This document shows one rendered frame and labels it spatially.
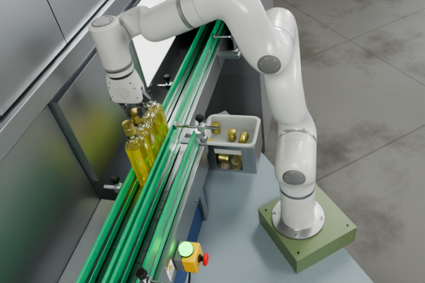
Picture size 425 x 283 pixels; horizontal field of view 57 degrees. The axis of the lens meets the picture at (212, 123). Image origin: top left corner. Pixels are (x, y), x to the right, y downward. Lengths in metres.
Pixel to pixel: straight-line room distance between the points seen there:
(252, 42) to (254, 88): 1.48
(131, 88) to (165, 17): 0.28
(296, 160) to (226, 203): 0.62
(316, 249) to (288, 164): 0.42
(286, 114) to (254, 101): 1.37
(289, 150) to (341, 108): 2.10
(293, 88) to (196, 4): 0.33
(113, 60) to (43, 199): 0.43
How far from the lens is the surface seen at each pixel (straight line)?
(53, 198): 1.24
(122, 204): 1.35
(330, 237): 1.49
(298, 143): 1.18
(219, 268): 1.54
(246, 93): 2.41
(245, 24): 0.93
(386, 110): 3.27
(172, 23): 0.99
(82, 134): 1.26
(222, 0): 0.93
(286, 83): 1.04
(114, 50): 1.12
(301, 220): 1.44
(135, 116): 1.28
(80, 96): 1.25
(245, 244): 1.58
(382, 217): 2.61
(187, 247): 1.28
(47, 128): 1.18
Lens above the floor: 2.11
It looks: 42 degrees down
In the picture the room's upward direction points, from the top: 11 degrees counter-clockwise
